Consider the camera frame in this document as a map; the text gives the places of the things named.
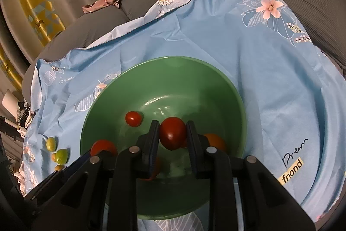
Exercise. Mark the blue floral cloth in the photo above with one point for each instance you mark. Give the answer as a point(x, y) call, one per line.
point(270, 71)

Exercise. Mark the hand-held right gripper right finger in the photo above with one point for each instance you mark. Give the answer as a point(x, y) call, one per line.
point(194, 155)

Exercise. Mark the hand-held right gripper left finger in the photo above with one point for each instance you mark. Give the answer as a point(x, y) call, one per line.
point(151, 149)

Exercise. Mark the small red tomato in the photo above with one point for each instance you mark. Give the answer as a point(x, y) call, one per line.
point(104, 146)

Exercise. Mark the small yellow fruit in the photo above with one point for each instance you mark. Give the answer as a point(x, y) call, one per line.
point(59, 168)
point(53, 157)

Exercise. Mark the yellow patterned curtain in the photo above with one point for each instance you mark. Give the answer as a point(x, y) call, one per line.
point(40, 9)

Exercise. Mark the medium red tomato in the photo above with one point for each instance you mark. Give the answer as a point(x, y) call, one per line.
point(133, 118)

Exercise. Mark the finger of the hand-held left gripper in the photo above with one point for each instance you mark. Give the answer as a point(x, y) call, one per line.
point(46, 190)

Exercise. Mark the small orange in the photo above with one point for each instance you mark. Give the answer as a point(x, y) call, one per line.
point(216, 141)

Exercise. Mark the green bowl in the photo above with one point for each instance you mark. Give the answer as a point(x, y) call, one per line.
point(175, 84)

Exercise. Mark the yellow-green fruit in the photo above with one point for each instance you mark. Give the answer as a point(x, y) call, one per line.
point(50, 143)

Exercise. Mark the pile of clothes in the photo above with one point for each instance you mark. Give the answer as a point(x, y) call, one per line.
point(25, 114)

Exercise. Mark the green fruit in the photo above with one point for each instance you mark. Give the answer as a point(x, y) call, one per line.
point(61, 155)

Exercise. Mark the large red tomato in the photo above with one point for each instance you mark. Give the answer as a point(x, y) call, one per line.
point(172, 135)

